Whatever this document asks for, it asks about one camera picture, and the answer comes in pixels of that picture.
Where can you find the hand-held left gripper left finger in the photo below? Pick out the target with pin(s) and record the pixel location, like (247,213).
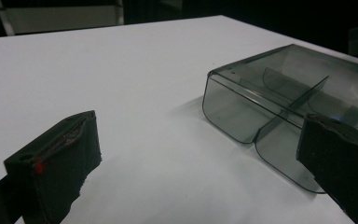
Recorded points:
(62,161)

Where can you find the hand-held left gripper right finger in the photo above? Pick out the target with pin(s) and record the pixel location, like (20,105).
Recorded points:
(341,161)

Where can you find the clear grey plastic compartment box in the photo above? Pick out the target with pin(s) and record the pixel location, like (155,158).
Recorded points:
(245,102)

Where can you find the white framed panel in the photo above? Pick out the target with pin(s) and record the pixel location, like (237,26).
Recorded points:
(62,18)

